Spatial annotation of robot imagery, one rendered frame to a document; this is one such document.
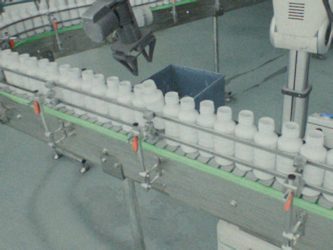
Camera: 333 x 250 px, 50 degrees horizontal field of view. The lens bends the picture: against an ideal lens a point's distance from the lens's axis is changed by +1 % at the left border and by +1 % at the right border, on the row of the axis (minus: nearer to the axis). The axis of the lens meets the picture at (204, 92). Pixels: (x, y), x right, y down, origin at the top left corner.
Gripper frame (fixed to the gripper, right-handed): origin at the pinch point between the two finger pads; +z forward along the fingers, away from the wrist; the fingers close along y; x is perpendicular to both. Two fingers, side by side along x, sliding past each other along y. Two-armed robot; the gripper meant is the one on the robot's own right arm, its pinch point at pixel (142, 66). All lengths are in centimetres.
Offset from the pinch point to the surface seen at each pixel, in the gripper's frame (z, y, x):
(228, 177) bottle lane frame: 25.3, 8.6, 27.3
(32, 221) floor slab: 123, 28, -113
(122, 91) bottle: 11.3, 1.3, -11.4
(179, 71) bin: 50, -52, -37
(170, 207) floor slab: 136, -20, -47
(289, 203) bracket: 18, 13, 46
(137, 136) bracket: 15.6, 11.9, 1.6
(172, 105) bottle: 12.1, 0.5, 7.1
